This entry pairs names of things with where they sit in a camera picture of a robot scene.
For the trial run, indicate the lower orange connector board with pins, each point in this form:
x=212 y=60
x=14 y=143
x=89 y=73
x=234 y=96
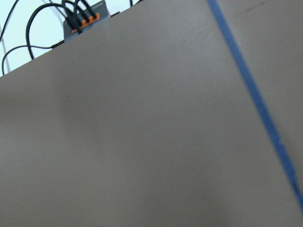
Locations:
x=85 y=20

